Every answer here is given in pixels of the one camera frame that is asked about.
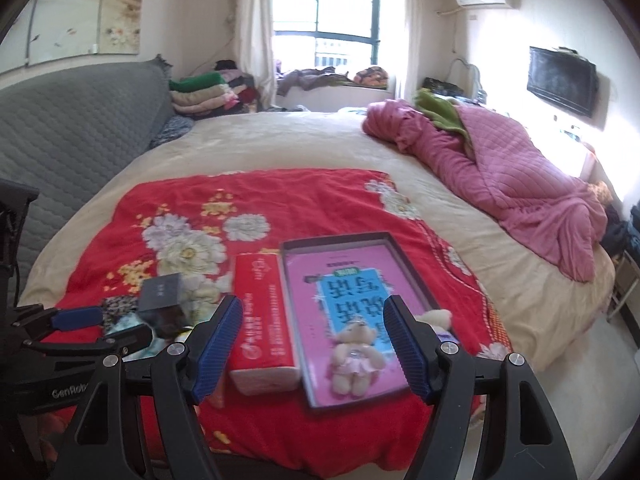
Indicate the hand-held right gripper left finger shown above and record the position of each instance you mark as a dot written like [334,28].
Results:
[220,347]

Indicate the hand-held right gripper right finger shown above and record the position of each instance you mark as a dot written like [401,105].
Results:
[404,350]

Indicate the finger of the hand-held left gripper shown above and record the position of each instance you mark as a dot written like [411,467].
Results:
[127,337]
[75,317]

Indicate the green floral tissue pack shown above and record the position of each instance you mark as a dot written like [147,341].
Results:
[119,326]

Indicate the white teddy bear purple dress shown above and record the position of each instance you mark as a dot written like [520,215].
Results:
[437,319]

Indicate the grey box tray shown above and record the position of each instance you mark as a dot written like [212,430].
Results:
[295,310]

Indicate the person's left hand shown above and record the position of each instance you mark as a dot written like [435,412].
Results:
[47,435]

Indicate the leopard print cloth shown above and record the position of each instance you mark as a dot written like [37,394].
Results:
[119,306]

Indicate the red tissue pack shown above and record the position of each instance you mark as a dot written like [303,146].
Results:
[260,320]

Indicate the small black box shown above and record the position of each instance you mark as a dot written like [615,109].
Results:
[161,300]

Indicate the pink and blue book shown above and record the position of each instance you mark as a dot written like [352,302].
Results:
[307,300]

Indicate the red floral blanket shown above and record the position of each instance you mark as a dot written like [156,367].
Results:
[320,205]

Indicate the grey quilted headboard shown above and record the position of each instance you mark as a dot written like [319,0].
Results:
[75,130]

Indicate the pink quilted quilt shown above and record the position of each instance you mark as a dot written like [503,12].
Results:
[505,180]

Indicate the dark patterned pillow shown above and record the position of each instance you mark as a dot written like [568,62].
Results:
[172,129]

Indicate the bed with beige sheet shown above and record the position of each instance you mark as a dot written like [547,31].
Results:
[310,140]

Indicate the white metal chair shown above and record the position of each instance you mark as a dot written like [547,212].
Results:
[625,285]

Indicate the green fleece blanket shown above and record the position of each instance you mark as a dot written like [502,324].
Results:
[440,110]

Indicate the pile of dark clothes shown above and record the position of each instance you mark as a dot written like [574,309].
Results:
[622,232]

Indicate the stack of folded clothes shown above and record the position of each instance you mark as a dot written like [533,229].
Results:
[210,92]

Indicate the white desk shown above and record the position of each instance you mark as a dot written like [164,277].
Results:
[585,162]

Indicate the orange patterned cloth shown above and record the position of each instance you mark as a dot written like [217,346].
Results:
[371,76]

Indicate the pile of grey clothes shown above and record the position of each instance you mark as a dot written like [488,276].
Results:
[310,80]

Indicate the white curtain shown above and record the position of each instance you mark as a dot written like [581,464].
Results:
[406,25]
[255,25]

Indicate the white curved metal frame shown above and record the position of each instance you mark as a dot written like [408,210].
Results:
[470,67]

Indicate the floral wall painting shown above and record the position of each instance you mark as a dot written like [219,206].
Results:
[70,10]

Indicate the black wall television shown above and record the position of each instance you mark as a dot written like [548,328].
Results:
[562,80]

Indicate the window with dark frame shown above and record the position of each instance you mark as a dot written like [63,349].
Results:
[327,5]

